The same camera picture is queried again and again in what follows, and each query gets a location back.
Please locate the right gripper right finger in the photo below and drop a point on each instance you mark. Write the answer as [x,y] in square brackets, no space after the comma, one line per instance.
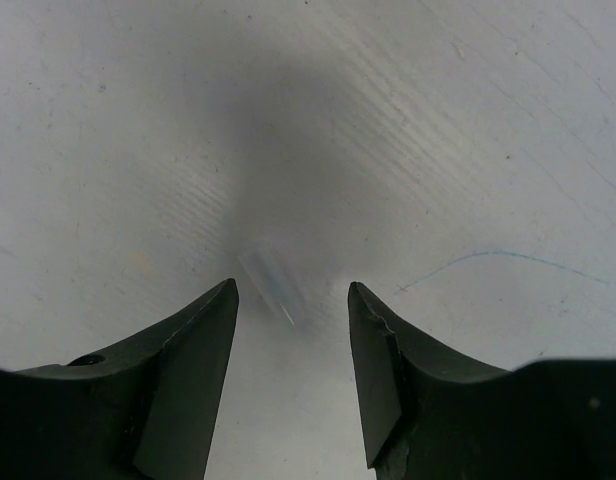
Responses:
[428,411]

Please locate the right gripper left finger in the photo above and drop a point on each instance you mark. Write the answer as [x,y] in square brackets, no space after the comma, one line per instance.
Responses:
[142,408]

